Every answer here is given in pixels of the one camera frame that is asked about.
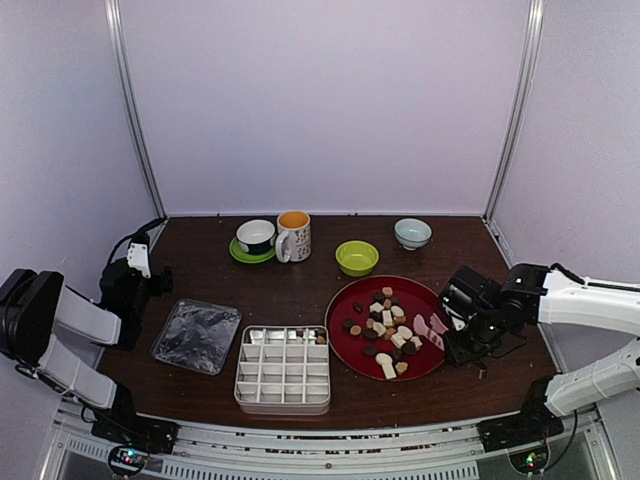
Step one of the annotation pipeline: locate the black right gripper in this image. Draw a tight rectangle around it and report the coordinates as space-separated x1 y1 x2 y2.
443 311 507 368

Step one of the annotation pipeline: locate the pink plastic scoop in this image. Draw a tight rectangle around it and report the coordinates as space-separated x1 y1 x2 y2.
413 313 448 352

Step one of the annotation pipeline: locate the tin lid with rabbit picture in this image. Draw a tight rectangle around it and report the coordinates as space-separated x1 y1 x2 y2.
150 299 242 376

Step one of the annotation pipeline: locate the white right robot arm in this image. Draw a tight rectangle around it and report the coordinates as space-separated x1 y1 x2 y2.
439 263 639 442

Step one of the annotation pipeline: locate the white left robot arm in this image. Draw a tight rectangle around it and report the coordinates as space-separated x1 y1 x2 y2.
1 229 173 444

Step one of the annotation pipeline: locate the white square chocolate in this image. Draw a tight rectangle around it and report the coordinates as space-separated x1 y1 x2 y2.
391 332 406 349

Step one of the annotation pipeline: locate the tan flower chocolate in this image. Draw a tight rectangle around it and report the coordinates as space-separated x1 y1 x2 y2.
395 362 408 375

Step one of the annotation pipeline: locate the green saucer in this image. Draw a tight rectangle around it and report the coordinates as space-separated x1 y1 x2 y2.
229 236 279 264

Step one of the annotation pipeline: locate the dark blue white cup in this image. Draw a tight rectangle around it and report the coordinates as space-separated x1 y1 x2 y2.
235 219 276 255

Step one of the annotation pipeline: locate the pale blue bowl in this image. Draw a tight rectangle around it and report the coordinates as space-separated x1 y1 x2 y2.
394 218 432 251

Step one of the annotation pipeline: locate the red round tray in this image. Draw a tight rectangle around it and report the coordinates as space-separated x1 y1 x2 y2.
325 276 445 381

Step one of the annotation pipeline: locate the white floral mug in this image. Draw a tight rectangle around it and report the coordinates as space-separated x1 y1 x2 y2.
274 211 311 263

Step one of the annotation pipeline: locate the lime green bowl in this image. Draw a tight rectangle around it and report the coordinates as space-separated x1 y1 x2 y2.
335 240 379 278

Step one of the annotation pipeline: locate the silver compartment tin box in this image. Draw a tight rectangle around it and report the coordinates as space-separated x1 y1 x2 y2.
234 325 331 416

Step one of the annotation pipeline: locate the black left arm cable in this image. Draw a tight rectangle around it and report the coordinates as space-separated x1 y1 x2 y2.
107 218 166 266

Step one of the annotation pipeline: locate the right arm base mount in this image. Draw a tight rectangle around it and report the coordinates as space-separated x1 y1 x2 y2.
478 377 564 476

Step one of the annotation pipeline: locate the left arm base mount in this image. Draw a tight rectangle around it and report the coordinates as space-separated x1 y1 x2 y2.
83 385 179 479

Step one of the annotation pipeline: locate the front aluminium rail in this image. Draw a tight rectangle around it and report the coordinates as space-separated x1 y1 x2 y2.
39 389 624 480

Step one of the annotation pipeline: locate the left aluminium frame post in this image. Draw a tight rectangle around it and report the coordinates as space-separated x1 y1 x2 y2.
104 0 166 218

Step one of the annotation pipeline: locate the aluminium frame post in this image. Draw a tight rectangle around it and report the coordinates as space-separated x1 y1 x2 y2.
483 0 545 225
104 0 166 218

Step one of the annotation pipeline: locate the right aluminium frame post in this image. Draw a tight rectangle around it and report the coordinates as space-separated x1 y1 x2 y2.
483 0 545 225

